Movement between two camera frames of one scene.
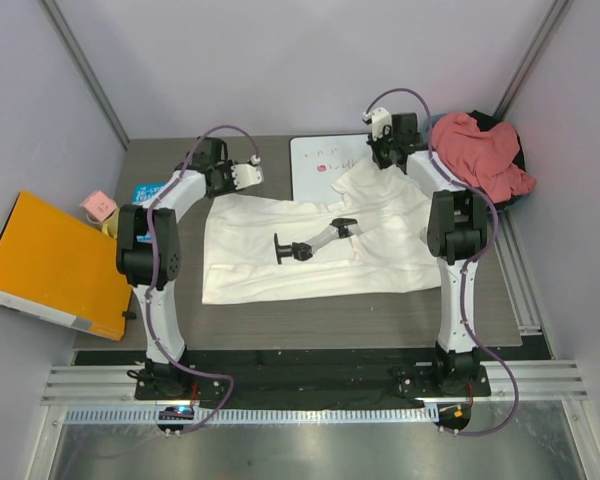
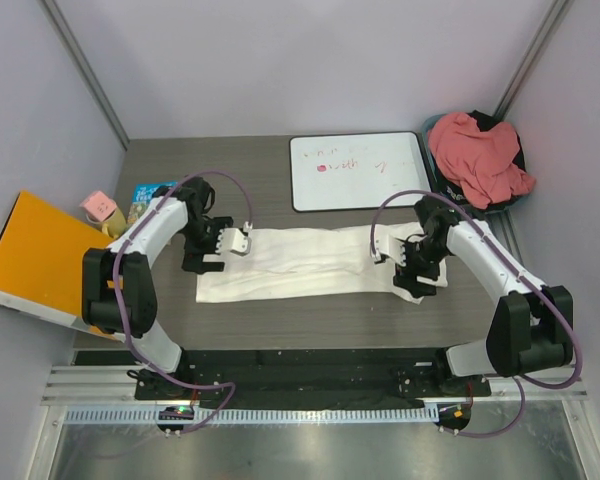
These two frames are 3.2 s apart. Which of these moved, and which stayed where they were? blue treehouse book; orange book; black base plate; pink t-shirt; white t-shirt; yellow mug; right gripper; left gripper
Moved: left gripper; white t-shirt; right gripper
Stayed: black base plate; orange book; pink t-shirt; yellow mug; blue treehouse book
